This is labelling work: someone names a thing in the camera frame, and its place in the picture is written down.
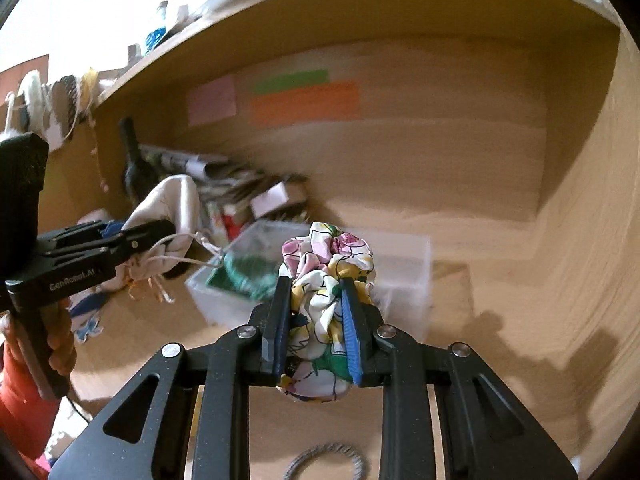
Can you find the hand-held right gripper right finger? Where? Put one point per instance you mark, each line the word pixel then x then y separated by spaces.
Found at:
pixel 352 332

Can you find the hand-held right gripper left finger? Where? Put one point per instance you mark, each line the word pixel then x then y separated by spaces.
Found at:
pixel 281 320

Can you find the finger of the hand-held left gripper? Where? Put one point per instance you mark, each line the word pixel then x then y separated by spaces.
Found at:
pixel 85 232
pixel 145 240

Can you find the floral fabric scrunchie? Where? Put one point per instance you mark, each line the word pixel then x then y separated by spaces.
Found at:
pixel 317 280

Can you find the clear plastic storage box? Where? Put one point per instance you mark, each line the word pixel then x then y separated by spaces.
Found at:
pixel 400 270

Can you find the person's left forearm red sleeve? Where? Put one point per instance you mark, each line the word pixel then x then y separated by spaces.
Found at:
pixel 20 410

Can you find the person's left hand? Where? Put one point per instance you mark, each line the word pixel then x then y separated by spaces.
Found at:
pixel 62 345

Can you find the green scrunchie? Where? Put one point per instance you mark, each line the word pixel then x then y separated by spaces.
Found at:
pixel 247 275

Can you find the dark glass bottle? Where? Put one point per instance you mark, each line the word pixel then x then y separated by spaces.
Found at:
pixel 135 165

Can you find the blue and white cloth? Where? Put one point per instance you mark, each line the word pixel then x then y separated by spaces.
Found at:
pixel 87 317

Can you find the pile of papers and magazines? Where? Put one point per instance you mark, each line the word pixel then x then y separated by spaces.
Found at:
pixel 225 180

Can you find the white plush toy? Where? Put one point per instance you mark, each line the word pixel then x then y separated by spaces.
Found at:
pixel 34 97

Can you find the woven striped hanging bag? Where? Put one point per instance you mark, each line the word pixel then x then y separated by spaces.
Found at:
pixel 67 105

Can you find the small white cardboard box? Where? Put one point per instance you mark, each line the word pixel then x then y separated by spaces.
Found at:
pixel 272 199

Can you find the pink sticky note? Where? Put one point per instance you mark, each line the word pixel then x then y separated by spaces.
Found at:
pixel 212 101

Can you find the orange sticky note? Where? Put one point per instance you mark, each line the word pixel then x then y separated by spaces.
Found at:
pixel 305 105

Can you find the green sticky note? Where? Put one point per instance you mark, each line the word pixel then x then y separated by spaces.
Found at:
pixel 292 81

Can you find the wooden shelf board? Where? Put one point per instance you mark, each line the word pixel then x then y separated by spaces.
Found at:
pixel 350 5

